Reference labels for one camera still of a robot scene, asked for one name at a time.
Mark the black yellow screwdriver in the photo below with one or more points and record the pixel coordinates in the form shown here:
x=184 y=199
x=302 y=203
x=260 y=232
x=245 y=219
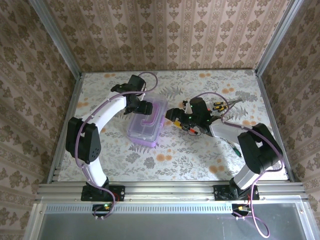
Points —
x=220 y=102
x=218 y=107
x=223 y=109

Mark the aluminium frame post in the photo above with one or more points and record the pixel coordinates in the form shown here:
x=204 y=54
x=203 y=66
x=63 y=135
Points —
x=277 y=37
x=57 y=37

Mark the long aluminium mounting rail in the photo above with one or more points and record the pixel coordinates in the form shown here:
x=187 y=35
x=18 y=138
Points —
x=170 y=191

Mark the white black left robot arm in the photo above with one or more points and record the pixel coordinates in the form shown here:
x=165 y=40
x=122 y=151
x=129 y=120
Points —
x=112 y=107

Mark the small circuit board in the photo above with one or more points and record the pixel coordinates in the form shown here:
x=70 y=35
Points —
x=102 y=207
x=241 y=208

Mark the clear plastic box lid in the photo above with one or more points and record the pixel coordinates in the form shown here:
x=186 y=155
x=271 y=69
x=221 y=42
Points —
x=140 y=130

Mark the purple plastic tool box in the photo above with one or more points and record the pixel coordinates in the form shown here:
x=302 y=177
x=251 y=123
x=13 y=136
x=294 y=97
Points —
x=147 y=144

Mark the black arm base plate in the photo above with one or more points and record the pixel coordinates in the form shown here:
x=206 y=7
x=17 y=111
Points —
x=117 y=192
x=220 y=192

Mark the black orange screwdriver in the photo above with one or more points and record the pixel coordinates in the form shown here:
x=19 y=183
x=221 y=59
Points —
x=192 y=130

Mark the grey metal panel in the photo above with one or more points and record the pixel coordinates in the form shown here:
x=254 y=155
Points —
x=162 y=227

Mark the aluminium side rail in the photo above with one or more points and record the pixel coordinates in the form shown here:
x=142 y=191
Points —
x=271 y=112
x=73 y=100

